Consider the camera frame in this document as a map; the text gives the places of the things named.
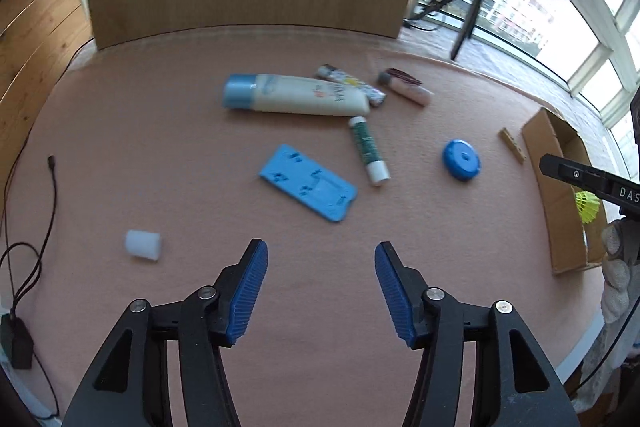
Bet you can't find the wooden plank panel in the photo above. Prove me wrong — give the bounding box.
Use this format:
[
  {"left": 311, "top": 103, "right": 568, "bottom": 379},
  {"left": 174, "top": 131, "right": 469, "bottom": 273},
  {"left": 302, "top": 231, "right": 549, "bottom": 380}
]
[{"left": 0, "top": 0, "right": 96, "bottom": 208}]

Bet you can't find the person's right hand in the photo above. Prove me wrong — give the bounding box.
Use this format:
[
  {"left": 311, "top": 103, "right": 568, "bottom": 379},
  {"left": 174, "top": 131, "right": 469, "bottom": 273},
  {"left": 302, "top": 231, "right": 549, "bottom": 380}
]
[{"left": 601, "top": 222, "right": 640, "bottom": 326}]

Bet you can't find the black power adapter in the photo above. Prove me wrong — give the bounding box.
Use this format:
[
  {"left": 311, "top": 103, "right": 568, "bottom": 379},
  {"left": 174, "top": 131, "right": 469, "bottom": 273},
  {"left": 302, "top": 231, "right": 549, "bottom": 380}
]
[{"left": 0, "top": 313, "right": 34, "bottom": 370}]

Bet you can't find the white window frame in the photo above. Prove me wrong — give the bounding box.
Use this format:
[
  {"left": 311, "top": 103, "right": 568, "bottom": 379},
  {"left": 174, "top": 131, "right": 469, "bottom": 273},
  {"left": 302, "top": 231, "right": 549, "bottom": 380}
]
[{"left": 410, "top": 0, "right": 640, "bottom": 168}]

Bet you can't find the white sunscreen tube blue cap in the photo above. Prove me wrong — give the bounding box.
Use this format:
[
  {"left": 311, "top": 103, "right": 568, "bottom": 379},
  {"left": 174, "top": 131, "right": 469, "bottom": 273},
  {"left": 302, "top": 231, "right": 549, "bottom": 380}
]
[{"left": 221, "top": 73, "right": 372, "bottom": 116}]

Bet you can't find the small pale pink bottle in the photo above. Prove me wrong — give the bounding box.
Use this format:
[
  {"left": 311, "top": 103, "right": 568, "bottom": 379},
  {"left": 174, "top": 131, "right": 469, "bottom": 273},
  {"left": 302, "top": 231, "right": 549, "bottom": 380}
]
[{"left": 377, "top": 69, "right": 432, "bottom": 106}]

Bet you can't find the black cable with plug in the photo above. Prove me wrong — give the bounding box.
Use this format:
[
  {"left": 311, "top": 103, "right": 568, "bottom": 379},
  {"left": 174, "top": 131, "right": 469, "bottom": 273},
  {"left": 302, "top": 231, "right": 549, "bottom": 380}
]
[{"left": 0, "top": 155, "right": 63, "bottom": 423}]

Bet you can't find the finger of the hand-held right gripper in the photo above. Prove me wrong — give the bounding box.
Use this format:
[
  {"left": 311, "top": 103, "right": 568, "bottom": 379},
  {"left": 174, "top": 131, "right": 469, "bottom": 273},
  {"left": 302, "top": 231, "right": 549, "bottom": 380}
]
[{"left": 539, "top": 153, "right": 608, "bottom": 204}]

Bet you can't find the black tripod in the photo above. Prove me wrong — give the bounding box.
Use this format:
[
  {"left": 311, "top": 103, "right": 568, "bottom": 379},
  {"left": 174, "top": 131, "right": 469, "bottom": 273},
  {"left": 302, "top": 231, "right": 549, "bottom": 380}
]
[{"left": 405, "top": 0, "right": 506, "bottom": 60}]

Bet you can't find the green white lip balm stick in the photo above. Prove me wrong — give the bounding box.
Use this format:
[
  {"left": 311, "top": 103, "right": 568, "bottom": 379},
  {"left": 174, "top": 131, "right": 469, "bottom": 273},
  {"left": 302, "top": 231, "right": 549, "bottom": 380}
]
[{"left": 348, "top": 116, "right": 390, "bottom": 186}]

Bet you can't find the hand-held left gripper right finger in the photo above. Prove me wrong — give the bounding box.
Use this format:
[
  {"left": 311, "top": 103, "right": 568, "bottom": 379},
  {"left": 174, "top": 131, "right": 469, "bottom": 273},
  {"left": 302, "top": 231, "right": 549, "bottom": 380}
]
[{"left": 374, "top": 241, "right": 581, "bottom": 427}]

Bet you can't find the small white plastic cap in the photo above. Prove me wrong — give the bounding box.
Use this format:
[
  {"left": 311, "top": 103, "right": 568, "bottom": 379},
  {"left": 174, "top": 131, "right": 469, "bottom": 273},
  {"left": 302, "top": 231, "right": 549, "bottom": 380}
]
[{"left": 124, "top": 230, "right": 162, "bottom": 261}]

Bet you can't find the yellow shuttlecock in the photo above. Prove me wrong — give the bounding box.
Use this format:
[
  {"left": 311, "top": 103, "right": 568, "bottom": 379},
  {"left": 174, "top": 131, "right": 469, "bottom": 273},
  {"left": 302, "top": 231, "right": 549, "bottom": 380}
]
[{"left": 574, "top": 192, "right": 601, "bottom": 224}]

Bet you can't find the wooden clothespin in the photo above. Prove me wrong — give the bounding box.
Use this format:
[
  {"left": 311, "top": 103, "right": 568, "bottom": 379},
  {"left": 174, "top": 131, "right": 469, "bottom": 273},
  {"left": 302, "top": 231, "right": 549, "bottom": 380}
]
[{"left": 498, "top": 127, "right": 527, "bottom": 164}]

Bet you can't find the round blue tape measure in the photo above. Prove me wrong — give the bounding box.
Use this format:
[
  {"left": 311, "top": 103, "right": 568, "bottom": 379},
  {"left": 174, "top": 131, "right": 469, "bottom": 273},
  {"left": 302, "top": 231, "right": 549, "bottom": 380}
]
[{"left": 442, "top": 139, "right": 482, "bottom": 182}]

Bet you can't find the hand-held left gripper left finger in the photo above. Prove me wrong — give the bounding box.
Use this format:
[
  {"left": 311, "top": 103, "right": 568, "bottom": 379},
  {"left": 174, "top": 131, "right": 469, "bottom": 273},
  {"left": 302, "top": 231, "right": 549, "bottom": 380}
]
[{"left": 60, "top": 238, "right": 269, "bottom": 427}]

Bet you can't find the thin black cable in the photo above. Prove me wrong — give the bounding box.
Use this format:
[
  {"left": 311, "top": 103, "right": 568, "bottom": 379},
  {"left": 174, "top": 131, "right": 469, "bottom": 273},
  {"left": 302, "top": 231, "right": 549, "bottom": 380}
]
[{"left": 575, "top": 302, "right": 633, "bottom": 400}]

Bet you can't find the patterned slim tube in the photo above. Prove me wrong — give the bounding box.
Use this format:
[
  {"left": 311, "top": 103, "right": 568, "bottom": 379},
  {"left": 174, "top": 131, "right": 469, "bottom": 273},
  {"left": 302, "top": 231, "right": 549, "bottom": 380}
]
[{"left": 316, "top": 64, "right": 387, "bottom": 108}]

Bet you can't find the blue plastic plate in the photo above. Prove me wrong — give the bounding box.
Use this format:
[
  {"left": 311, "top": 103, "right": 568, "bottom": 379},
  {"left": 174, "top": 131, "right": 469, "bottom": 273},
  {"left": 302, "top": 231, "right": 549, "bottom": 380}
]
[{"left": 259, "top": 144, "right": 358, "bottom": 223}]

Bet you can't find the cardboard box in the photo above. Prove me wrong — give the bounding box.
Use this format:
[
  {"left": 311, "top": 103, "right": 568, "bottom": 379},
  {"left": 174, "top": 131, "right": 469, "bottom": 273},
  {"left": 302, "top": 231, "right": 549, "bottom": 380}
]
[{"left": 521, "top": 108, "right": 608, "bottom": 275}]

